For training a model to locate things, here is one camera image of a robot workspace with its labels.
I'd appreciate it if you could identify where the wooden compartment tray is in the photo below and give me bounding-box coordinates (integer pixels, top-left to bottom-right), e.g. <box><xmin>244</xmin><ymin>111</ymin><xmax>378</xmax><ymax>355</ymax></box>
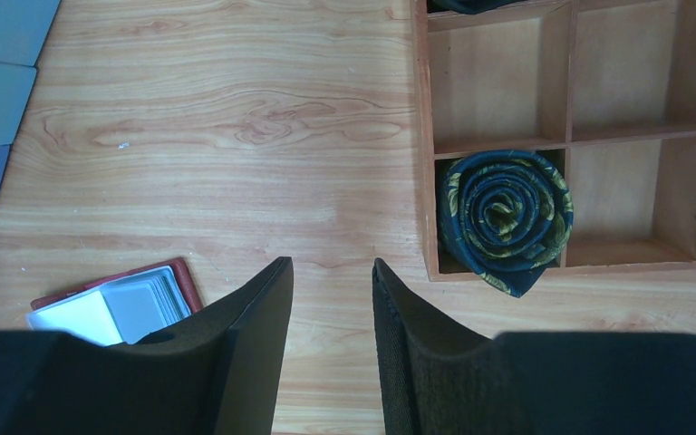
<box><xmin>411</xmin><ymin>1</ymin><xmax>696</xmax><ymax>281</ymax></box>

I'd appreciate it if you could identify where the red leather card holder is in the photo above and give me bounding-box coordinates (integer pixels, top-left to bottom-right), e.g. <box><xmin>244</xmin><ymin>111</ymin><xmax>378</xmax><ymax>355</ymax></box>
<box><xmin>26</xmin><ymin>257</ymin><xmax>204</xmax><ymax>346</ymax></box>

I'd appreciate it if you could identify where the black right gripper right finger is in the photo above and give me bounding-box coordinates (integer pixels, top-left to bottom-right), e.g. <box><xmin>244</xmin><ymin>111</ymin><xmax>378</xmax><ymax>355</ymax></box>
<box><xmin>372</xmin><ymin>259</ymin><xmax>696</xmax><ymax>434</ymax></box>

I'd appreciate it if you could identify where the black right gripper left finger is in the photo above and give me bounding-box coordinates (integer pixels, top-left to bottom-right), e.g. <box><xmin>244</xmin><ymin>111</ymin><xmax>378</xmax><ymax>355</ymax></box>
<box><xmin>0</xmin><ymin>256</ymin><xmax>294</xmax><ymax>434</ymax></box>

